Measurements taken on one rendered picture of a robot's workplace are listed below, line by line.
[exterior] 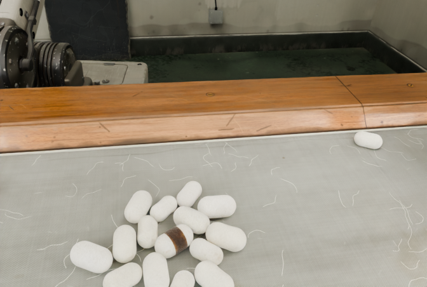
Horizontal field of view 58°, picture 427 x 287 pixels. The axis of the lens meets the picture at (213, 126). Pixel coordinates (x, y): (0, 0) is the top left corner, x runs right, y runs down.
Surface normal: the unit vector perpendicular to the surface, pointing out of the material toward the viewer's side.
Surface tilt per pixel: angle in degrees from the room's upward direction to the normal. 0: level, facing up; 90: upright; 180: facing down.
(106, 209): 0
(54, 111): 0
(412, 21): 90
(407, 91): 0
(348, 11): 86
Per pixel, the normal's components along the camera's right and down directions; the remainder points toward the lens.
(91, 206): 0.06, -0.82
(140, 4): 0.22, 0.56
